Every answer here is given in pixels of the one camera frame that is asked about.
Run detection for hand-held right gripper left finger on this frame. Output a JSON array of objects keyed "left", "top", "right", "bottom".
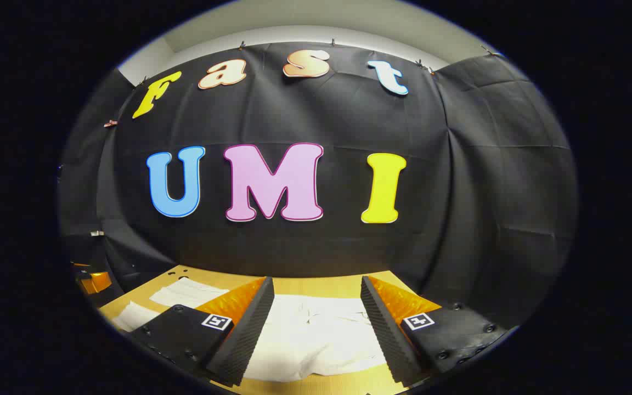
[{"left": 129, "top": 276, "right": 276, "bottom": 387}]

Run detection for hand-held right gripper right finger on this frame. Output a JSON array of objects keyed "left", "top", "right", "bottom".
[{"left": 360, "top": 275, "right": 510, "bottom": 386}]

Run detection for white jeans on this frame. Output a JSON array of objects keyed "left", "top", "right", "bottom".
[{"left": 113, "top": 277, "right": 389, "bottom": 383}]

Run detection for black backdrop cloth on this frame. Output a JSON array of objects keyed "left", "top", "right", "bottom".
[{"left": 58, "top": 41, "right": 579, "bottom": 330}]

